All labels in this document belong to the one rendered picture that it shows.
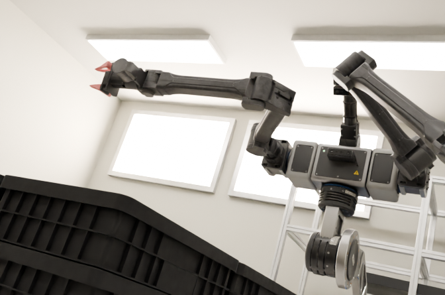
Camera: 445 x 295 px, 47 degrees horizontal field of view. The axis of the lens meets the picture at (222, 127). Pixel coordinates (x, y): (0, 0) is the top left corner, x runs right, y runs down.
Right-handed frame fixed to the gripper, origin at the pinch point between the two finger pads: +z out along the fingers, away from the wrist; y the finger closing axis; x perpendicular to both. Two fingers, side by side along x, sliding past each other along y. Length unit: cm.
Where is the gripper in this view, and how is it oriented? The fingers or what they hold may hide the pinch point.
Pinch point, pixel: (95, 77)
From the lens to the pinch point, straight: 182.8
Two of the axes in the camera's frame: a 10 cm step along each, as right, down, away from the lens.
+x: 3.9, 3.4, 8.6
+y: -2.4, 9.3, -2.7
